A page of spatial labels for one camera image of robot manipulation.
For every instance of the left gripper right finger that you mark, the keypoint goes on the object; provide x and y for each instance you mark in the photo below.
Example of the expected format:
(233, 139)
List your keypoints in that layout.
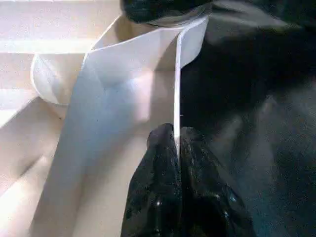
(212, 197)

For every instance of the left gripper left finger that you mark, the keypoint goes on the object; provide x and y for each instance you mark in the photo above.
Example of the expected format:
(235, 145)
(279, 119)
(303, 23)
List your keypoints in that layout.
(155, 187)

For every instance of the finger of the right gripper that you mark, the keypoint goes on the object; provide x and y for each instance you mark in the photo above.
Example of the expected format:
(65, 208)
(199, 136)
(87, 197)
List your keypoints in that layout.
(163, 9)

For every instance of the white plastic table top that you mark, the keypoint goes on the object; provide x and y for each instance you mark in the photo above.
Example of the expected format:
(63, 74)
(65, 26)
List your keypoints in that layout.
(74, 123)

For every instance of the black mat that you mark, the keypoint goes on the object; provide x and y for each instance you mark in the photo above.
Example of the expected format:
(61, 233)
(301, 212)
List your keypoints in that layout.
(261, 123)

